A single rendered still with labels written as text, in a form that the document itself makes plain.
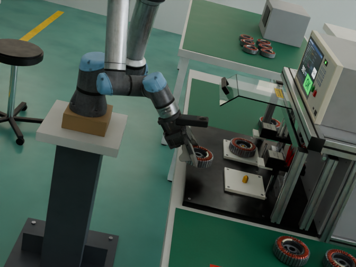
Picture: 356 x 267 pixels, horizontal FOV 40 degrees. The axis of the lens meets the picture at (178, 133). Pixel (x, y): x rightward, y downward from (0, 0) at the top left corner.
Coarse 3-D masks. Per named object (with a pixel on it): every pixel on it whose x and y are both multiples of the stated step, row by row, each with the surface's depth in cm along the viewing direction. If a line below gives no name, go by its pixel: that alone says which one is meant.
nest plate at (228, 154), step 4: (224, 140) 210; (228, 140) 211; (224, 144) 207; (228, 144) 208; (224, 148) 203; (228, 148) 204; (256, 148) 211; (224, 152) 200; (228, 152) 201; (232, 152) 202; (256, 152) 207; (224, 156) 198; (228, 156) 198; (232, 156) 199; (236, 156) 200; (240, 156) 200; (256, 156) 204; (236, 160) 198; (240, 160) 198; (244, 160) 198; (248, 160) 199; (252, 160) 200; (256, 160) 201; (252, 164) 199; (256, 164) 199
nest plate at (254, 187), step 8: (224, 168) 189; (224, 176) 185; (232, 176) 184; (240, 176) 186; (248, 176) 187; (256, 176) 189; (232, 184) 179; (240, 184) 181; (248, 184) 182; (256, 184) 183; (240, 192) 177; (248, 192) 177; (256, 192) 178; (264, 192) 180
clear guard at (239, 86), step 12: (240, 84) 192; (252, 84) 195; (264, 84) 199; (276, 84) 202; (228, 96) 185; (240, 96) 181; (252, 96) 183; (264, 96) 186; (276, 96) 189; (288, 108) 182
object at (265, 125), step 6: (264, 126) 198; (270, 126) 199; (258, 132) 201; (264, 132) 197; (270, 132) 197; (276, 132) 197; (264, 138) 198; (270, 138) 198; (276, 138) 197; (282, 138) 197; (288, 138) 199; (282, 144) 199
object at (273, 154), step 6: (270, 150) 179; (264, 156) 180; (270, 156) 175; (276, 156) 176; (282, 156) 177; (258, 162) 178; (264, 162) 178; (270, 162) 175; (276, 162) 175; (282, 162) 175; (270, 168) 177; (276, 168) 176; (282, 168) 176; (288, 168) 176; (300, 174) 176
